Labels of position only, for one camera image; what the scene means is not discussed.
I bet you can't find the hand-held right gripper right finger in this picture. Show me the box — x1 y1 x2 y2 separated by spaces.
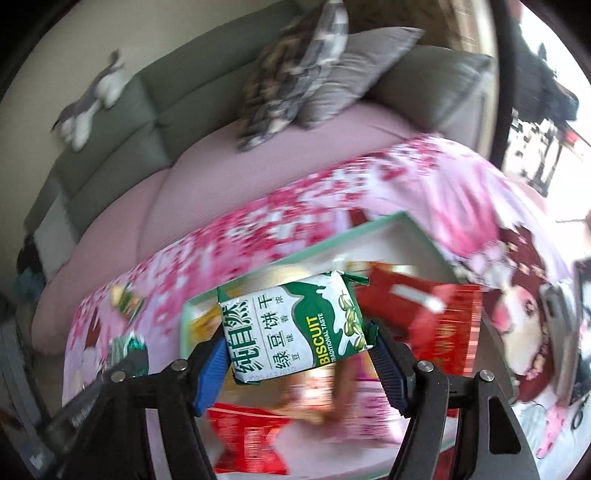
368 318 541 480

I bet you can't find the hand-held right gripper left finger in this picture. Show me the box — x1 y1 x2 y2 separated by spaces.
60 330 230 480

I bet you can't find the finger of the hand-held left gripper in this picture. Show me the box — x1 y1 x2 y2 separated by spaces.
99 353 148 377

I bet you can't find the dark teal snack packet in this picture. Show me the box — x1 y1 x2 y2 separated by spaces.
107 333 149 365

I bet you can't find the yellow cake packet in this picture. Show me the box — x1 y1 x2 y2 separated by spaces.
189 307 222 342

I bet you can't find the purple snack packet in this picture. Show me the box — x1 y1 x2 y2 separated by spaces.
332 369 411 444

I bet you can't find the long red cake packet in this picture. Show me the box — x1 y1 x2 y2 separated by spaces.
406 282 485 376

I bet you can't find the small red snack packet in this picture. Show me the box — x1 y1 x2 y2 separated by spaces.
207 401 289 476

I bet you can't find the green biscuit packet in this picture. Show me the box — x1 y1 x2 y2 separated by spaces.
217 270 379 385

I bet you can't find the teal cardboard box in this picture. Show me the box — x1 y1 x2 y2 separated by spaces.
180 211 518 480

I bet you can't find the green white pastry packet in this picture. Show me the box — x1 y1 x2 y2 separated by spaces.
108 281 146 319

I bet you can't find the teal cloth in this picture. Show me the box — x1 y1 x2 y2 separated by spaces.
14 270 47 301

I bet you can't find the dark clothes pile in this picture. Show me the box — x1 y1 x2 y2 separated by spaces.
16 235 44 278

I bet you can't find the pale grey pillow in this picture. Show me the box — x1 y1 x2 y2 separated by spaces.
37 194 81 273

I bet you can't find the grey flat object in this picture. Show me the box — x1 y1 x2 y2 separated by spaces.
539 281 583 356

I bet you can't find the pink sofa cover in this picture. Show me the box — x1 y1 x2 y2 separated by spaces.
34 102 439 356

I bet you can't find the printed blanket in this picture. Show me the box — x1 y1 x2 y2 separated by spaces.
62 134 591 480

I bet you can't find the grey sofa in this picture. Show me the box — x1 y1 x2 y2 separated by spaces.
21 0 497 241

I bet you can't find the grey white plush toy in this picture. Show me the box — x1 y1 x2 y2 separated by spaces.
50 48 127 151

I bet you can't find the black patterned pillow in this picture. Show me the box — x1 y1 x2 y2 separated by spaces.
236 0 349 153

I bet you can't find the plain grey pillow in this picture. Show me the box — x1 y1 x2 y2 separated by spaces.
298 27 426 130

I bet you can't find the black equipment stand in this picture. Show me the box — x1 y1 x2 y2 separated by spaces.
508 0 591 185

